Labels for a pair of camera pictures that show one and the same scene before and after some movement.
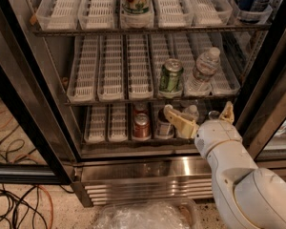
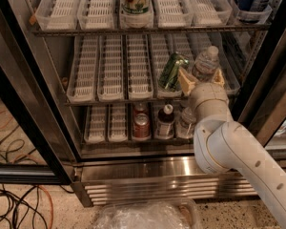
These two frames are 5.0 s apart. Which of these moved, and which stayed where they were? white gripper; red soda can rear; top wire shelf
Moved: white gripper
Stayed: red soda can rear; top wire shelf
